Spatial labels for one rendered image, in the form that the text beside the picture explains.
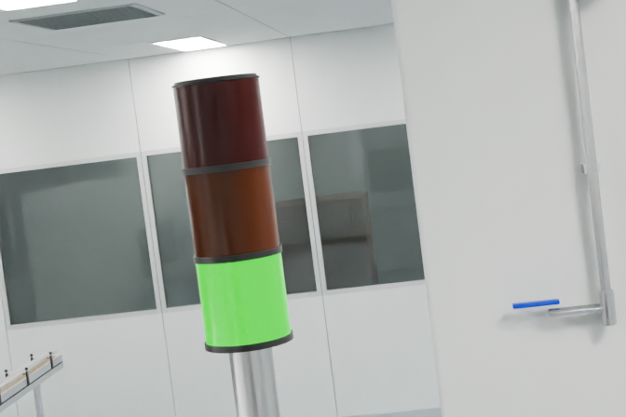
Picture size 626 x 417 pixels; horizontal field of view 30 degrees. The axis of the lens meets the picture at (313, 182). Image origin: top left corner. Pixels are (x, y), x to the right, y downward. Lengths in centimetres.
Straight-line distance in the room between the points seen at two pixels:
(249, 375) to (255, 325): 3
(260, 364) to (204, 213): 9
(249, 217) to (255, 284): 4
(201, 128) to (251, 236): 7
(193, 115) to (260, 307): 11
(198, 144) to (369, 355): 816
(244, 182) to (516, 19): 146
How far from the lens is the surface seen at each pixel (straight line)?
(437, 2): 207
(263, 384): 67
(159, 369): 904
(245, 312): 65
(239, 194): 64
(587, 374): 213
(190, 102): 64
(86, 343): 914
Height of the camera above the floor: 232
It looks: 3 degrees down
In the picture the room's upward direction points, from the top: 7 degrees counter-clockwise
